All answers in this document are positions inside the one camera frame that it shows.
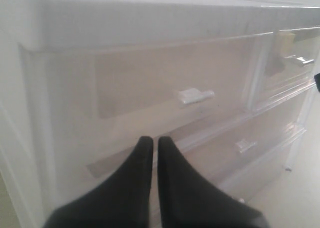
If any white plastic drawer cabinet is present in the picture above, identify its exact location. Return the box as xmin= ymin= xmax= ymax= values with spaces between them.
xmin=0 ymin=0 xmax=320 ymax=228

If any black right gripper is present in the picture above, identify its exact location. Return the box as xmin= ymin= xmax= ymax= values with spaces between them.
xmin=314 ymin=73 xmax=320 ymax=92

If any middle wide clear drawer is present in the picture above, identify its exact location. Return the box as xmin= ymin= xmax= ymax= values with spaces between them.
xmin=86 ymin=84 xmax=316 ymax=186

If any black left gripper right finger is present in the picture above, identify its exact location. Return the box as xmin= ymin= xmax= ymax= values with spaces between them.
xmin=157 ymin=136 xmax=269 ymax=228

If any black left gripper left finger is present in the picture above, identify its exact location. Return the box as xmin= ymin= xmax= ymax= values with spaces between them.
xmin=44 ymin=136 xmax=153 ymax=228

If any wide clear drawer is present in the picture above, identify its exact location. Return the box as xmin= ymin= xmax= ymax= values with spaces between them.
xmin=149 ymin=127 xmax=307 ymax=228
xmin=86 ymin=84 xmax=316 ymax=186

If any bottom wide clear drawer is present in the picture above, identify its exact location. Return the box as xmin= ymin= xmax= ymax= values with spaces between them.
xmin=149 ymin=127 xmax=307 ymax=228

